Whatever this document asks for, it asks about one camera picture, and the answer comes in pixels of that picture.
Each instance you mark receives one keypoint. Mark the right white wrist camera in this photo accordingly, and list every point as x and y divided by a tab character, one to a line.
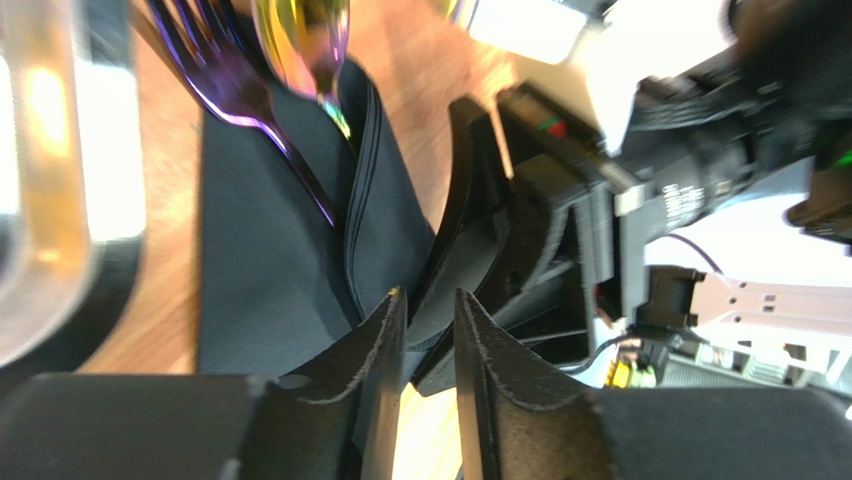
594	68

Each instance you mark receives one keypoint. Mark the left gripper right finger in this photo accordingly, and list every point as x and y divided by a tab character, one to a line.
519	417

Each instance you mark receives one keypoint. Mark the gold iridescent spoon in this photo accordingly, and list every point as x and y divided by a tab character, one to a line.
305	43

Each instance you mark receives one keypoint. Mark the purple iridescent fork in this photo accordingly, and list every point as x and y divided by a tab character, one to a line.
208	48

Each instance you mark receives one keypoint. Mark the black paper napkin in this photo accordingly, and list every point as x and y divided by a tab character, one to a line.
278	284

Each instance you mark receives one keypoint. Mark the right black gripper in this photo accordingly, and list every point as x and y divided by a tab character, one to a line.
549	232

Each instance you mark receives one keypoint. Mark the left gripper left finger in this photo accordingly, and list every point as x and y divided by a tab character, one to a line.
336	416

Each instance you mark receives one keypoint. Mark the silver metal tray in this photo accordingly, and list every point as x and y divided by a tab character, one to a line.
73	208

